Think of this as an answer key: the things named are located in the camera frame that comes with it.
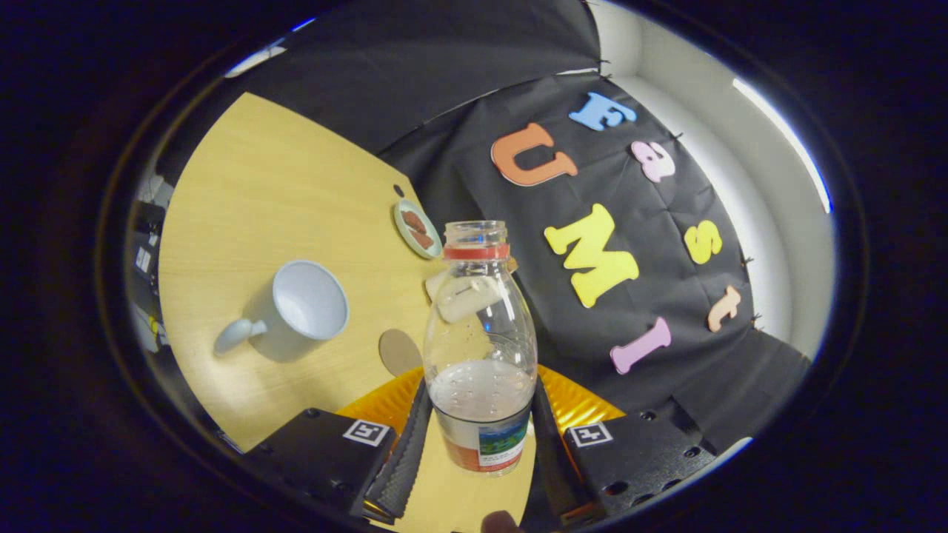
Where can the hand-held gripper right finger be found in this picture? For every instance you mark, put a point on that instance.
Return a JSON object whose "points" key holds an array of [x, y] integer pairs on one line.
{"points": [[637, 463]]}

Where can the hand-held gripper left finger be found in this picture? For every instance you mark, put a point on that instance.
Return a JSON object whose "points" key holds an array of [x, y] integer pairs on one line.
{"points": [[318, 459]]}

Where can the pale grey cup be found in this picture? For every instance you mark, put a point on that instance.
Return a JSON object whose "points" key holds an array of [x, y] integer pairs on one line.
{"points": [[296, 329]]}

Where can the round brown coaster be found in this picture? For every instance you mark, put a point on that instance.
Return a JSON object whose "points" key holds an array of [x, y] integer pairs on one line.
{"points": [[398, 352]]}

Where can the clear plastic juice bottle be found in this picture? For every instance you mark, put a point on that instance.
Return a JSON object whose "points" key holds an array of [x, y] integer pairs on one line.
{"points": [[481, 348]]}

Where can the white toaster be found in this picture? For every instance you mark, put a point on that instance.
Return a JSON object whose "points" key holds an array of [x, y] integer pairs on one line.
{"points": [[437, 285]]}

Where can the pale green plate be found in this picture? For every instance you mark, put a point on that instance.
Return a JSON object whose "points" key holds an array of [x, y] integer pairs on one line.
{"points": [[404, 229]]}

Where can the brown food pieces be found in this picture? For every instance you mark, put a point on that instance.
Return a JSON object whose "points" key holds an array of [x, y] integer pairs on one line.
{"points": [[418, 229]]}

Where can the wooden table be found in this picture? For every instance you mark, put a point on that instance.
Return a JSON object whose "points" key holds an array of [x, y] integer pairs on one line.
{"points": [[259, 185]]}

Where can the long ceiling light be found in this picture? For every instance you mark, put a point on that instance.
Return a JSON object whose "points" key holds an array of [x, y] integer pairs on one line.
{"points": [[785, 141]]}

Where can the black backdrop cloth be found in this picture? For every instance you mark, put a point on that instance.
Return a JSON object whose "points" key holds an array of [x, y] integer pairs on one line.
{"points": [[444, 74]]}

